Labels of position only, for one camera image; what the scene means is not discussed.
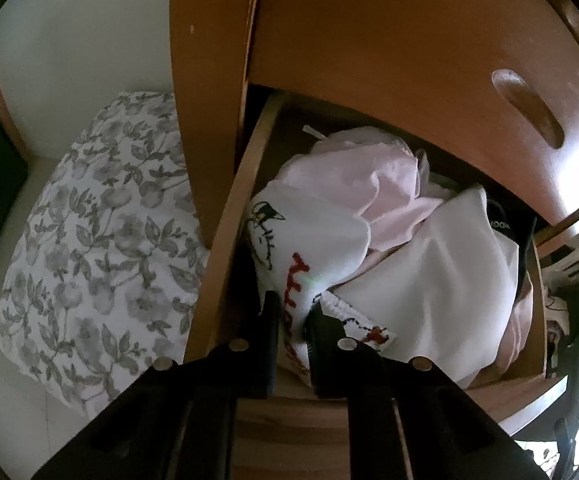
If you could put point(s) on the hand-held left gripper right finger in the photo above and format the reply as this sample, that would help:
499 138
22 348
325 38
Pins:
327 355

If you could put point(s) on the white wooden rack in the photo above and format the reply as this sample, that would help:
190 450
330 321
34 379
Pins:
577 260

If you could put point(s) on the white garment with red print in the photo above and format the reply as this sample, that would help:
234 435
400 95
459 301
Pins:
319 230

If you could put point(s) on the plain white garment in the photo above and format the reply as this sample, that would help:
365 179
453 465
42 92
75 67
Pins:
444 270

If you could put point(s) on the wooden nightstand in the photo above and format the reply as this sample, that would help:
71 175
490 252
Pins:
209 110

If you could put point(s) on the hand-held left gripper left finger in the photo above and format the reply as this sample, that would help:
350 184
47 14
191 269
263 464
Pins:
268 355

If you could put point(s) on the grey floral bedsheet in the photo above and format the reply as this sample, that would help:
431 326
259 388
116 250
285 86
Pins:
99 240

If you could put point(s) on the wooden drawer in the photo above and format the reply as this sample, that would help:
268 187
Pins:
394 60
229 240

